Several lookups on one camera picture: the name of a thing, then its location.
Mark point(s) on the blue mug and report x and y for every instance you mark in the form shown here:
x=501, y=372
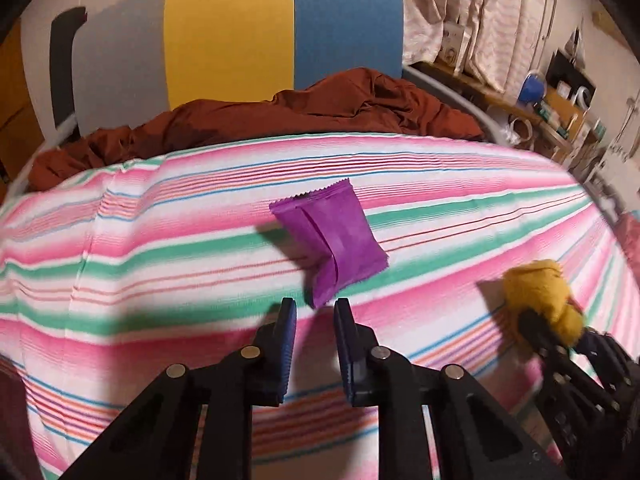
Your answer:
x=532, y=89

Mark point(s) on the beige patterned curtain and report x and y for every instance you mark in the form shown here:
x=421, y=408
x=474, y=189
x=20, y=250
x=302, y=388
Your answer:
x=475, y=10

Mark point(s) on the yellow plush toy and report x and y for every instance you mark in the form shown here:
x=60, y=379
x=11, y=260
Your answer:
x=542, y=290

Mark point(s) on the white tape roll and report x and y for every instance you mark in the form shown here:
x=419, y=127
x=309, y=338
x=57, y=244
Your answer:
x=520, y=130

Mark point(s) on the rust brown cloth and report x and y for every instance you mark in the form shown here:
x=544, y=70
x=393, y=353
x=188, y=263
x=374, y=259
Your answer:
x=350, y=105

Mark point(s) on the black rolled mat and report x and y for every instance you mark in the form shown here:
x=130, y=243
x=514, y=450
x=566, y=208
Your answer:
x=65, y=60

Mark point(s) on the grey yellow blue chair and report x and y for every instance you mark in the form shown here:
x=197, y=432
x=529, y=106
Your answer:
x=225, y=35

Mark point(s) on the white printed box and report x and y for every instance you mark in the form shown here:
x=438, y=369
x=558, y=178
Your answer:
x=456, y=47

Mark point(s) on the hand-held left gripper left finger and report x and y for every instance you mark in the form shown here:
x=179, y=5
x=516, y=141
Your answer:
x=287, y=355

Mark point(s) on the wooden cabinet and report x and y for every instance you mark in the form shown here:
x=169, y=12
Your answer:
x=15, y=100

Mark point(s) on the pink cloth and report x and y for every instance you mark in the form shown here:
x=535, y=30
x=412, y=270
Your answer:
x=630, y=237

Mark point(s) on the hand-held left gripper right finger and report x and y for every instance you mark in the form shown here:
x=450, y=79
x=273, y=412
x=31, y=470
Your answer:
x=345, y=360

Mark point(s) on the purple snack packet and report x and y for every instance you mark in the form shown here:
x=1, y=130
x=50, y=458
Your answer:
x=335, y=240

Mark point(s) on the wooden shelf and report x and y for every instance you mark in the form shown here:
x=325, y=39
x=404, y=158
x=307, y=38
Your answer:
x=555, y=110

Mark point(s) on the striped tablecloth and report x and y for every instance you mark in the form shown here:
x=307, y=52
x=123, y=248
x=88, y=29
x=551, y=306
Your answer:
x=150, y=240

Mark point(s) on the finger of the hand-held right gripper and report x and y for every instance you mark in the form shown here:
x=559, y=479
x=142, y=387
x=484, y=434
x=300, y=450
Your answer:
x=597, y=344
x=542, y=337

